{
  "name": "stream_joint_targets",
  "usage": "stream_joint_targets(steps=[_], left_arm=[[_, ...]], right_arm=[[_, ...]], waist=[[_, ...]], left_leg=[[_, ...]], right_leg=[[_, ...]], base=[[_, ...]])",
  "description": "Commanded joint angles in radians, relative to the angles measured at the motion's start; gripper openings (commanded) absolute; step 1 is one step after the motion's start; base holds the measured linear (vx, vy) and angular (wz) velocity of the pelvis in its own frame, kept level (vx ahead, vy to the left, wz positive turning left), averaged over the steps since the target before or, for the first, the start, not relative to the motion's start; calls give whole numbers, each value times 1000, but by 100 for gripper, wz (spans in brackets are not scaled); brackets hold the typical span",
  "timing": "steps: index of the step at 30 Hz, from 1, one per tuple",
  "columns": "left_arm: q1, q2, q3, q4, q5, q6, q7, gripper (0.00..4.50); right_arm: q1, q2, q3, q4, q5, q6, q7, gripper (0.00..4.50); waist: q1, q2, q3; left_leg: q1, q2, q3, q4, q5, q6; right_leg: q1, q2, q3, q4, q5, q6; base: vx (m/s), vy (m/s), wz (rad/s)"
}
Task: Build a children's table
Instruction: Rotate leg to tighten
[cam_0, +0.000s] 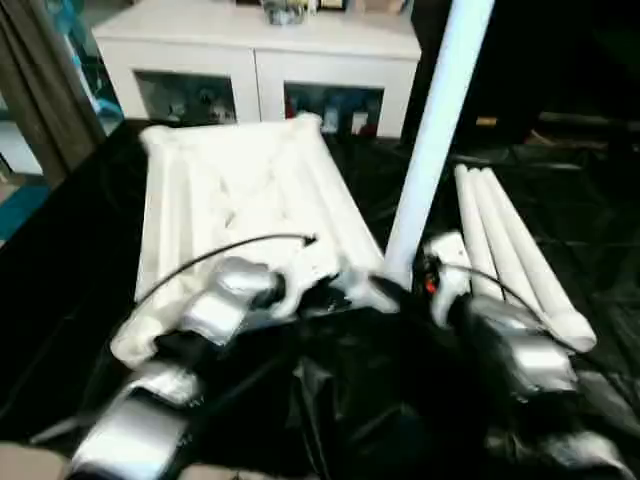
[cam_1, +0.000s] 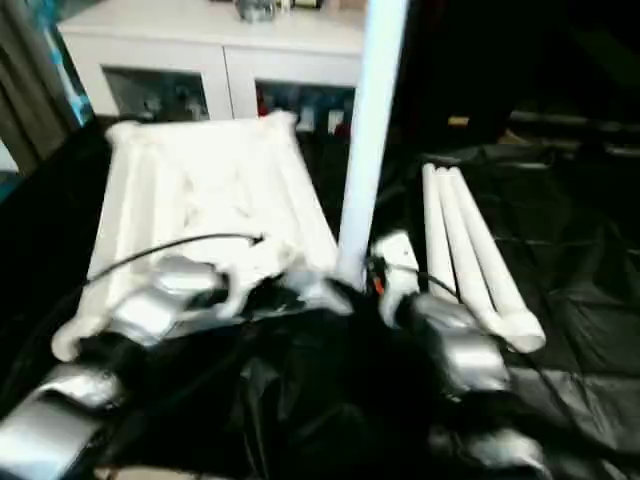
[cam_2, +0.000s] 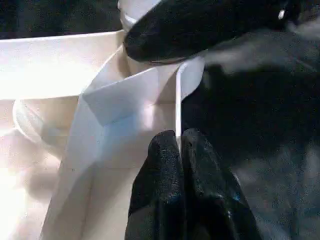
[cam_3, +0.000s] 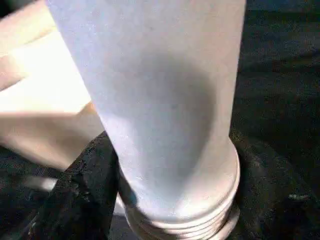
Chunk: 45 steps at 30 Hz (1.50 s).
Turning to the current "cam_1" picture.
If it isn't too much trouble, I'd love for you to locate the white plastic table leg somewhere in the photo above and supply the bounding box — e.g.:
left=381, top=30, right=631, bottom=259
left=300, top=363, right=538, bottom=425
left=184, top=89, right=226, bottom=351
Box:
left=447, top=167, right=546, bottom=354
left=434, top=167, right=506, bottom=326
left=333, top=0, right=407, bottom=291
left=421, top=162, right=459, bottom=296

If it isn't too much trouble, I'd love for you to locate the white plastic table top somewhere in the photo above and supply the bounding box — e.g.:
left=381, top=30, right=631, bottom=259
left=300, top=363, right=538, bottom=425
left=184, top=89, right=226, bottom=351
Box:
left=52, top=110, right=354, bottom=364

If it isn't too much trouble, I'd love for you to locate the black plastic mat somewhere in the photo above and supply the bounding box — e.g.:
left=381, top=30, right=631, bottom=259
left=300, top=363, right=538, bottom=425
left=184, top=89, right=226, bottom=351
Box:
left=0, top=112, right=640, bottom=480

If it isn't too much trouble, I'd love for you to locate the white cabinet with glass doors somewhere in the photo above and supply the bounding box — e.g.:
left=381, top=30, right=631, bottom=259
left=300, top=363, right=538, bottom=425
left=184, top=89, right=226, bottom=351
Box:
left=57, top=0, right=366, bottom=134

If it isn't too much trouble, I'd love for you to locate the teal plastic stool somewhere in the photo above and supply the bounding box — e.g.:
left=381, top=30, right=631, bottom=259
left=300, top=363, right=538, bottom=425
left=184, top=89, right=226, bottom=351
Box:
left=44, top=19, right=96, bottom=126

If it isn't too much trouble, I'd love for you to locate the grey curtain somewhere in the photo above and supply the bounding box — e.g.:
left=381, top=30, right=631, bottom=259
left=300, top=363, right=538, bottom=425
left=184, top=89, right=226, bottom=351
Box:
left=0, top=0, right=81, bottom=166

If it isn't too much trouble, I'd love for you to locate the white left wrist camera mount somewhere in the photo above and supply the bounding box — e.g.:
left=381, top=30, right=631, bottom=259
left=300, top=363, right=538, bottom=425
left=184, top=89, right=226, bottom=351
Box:
left=214, top=237, right=306, bottom=319

